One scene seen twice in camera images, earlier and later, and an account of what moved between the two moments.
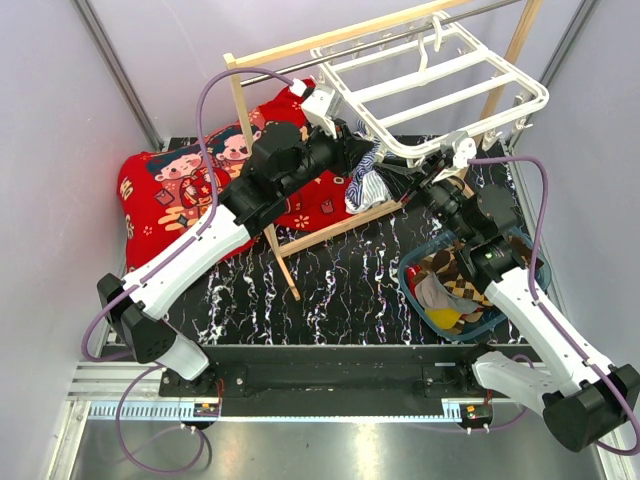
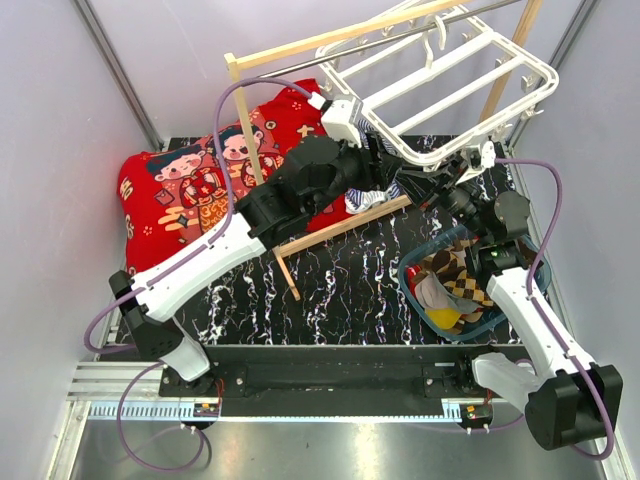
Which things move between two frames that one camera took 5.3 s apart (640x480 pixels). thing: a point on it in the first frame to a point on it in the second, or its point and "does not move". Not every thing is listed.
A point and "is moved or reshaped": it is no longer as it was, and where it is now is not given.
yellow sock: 444,318 does not move
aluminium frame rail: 111,381 does not move
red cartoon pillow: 163,191 does not move
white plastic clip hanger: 425,91 is moved or reshaped
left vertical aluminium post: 88,15 does not move
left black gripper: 349,148 to 379,166
